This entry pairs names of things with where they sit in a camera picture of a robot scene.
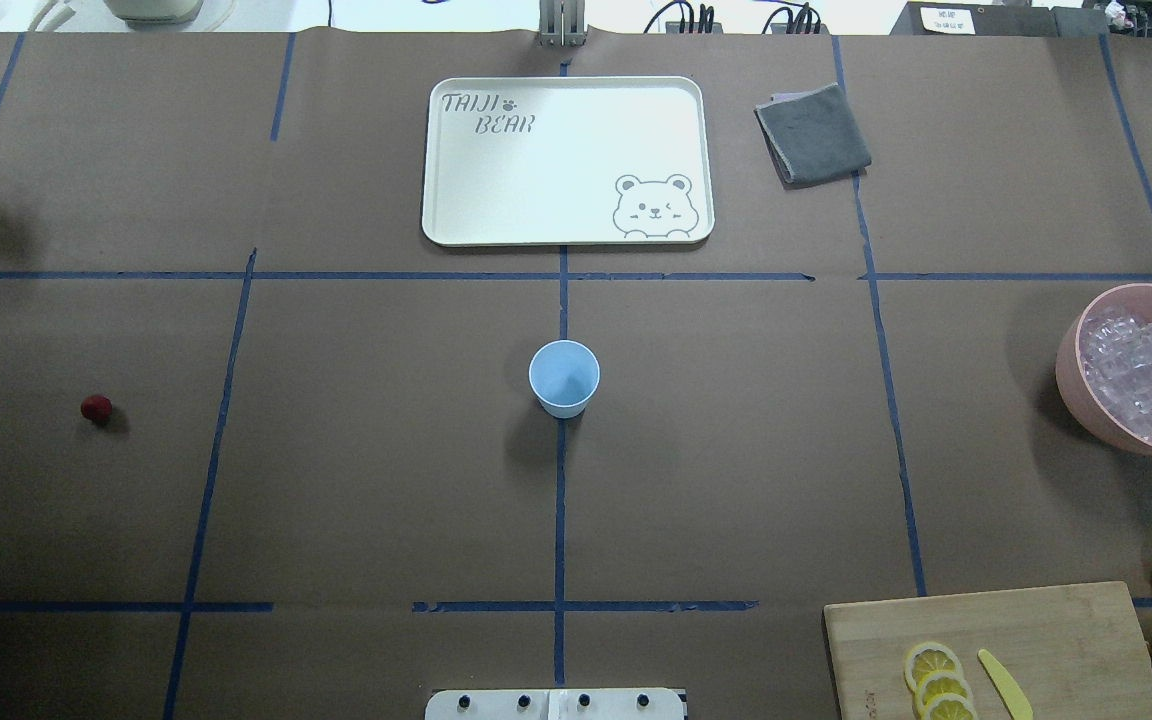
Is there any red strawberry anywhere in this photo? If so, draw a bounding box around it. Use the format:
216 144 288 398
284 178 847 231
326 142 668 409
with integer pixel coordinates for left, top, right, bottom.
79 395 114 427

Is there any light blue plastic cup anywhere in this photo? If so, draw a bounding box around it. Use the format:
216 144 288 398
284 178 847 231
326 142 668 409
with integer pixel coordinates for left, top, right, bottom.
526 340 602 420

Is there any pink bowl of ice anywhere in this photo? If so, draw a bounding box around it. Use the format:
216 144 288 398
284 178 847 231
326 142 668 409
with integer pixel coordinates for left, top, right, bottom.
1055 283 1152 456

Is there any cream bear serving tray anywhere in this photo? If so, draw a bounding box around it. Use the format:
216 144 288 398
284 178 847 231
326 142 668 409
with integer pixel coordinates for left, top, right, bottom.
420 76 717 249

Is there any grey folded cloth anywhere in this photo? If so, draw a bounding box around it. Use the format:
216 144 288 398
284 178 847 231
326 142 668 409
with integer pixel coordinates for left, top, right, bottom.
755 83 873 185

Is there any lemon slices row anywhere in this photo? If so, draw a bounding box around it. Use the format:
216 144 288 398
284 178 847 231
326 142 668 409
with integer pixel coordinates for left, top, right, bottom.
902 641 979 719

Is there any black box with label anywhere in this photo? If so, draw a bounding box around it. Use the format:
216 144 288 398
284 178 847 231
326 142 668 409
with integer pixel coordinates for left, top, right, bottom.
890 1 1059 37

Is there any yellow plastic knife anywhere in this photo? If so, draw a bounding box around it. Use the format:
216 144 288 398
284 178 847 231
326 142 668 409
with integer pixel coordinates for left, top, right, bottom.
977 647 1036 720

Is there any bamboo cutting board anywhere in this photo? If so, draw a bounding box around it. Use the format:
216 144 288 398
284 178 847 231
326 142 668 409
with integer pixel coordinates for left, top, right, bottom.
823 582 1152 719

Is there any aluminium frame post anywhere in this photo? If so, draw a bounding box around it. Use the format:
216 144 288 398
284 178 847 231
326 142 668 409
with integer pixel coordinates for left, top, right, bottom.
538 0 588 47

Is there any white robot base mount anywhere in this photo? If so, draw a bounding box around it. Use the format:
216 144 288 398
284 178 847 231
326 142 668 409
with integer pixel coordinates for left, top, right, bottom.
424 687 689 719

